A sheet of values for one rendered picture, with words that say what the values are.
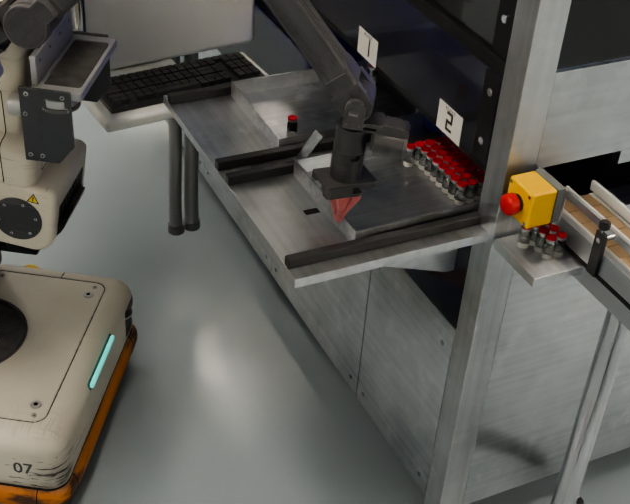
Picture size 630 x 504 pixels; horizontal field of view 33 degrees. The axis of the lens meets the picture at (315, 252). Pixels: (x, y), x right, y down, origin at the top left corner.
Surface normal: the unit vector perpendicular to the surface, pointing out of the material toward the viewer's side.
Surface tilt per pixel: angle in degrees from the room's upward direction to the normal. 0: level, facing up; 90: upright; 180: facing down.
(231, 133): 0
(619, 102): 90
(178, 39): 90
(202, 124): 0
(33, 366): 0
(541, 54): 90
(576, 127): 90
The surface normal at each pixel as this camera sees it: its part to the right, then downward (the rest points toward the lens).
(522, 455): 0.43, 0.56
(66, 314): 0.07, -0.80
